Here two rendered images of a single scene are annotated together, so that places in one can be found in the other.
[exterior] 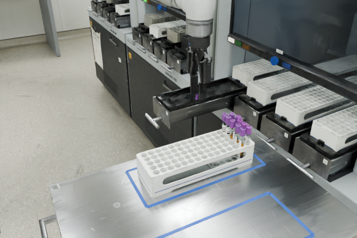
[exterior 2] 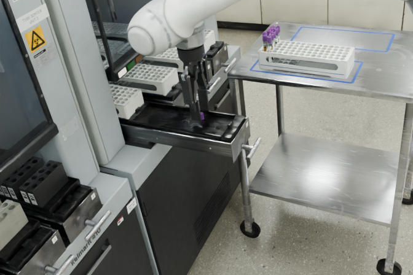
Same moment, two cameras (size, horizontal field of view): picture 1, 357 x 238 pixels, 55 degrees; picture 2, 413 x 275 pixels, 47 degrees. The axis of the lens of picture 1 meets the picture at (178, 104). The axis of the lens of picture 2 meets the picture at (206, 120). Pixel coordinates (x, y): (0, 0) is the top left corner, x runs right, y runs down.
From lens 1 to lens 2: 199 cm
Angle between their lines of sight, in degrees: 96
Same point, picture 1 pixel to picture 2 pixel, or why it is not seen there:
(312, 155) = (220, 55)
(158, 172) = (345, 50)
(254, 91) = (170, 80)
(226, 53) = (110, 104)
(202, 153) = (304, 49)
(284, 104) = not seen: hidden behind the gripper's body
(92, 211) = (396, 72)
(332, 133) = (212, 33)
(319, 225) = (292, 27)
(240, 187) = not seen: hidden behind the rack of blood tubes
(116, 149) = not seen: outside the picture
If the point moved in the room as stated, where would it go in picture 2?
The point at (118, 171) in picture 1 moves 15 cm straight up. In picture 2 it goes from (357, 85) to (360, 40)
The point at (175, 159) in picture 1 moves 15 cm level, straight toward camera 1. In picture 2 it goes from (327, 50) to (357, 34)
